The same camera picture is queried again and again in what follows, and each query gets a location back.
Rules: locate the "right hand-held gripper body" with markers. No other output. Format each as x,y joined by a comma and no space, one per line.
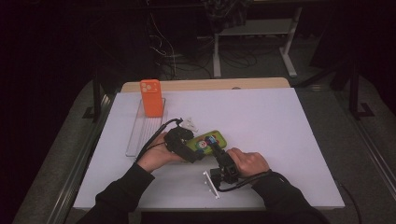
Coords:
229,171

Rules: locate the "white table mat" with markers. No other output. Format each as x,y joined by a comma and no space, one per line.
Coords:
280,109

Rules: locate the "metal rail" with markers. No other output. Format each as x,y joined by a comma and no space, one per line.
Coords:
72,186
373,152

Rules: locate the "clear plastic tray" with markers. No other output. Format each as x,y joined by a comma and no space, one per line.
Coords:
143,137

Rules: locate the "person's right hand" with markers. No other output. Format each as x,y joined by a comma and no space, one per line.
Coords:
249,163

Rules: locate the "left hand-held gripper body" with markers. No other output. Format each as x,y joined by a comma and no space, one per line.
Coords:
176,140

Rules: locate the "person's left hand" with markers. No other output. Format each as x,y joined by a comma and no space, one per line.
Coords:
155,154

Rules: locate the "green clown phone case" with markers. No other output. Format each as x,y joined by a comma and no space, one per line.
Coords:
199,143

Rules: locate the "dark checked cloth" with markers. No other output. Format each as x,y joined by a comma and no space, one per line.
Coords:
227,12

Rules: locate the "black stand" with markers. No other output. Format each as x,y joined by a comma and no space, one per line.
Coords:
97,93
353,93

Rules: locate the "white desk frame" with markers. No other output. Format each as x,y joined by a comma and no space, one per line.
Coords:
217,56

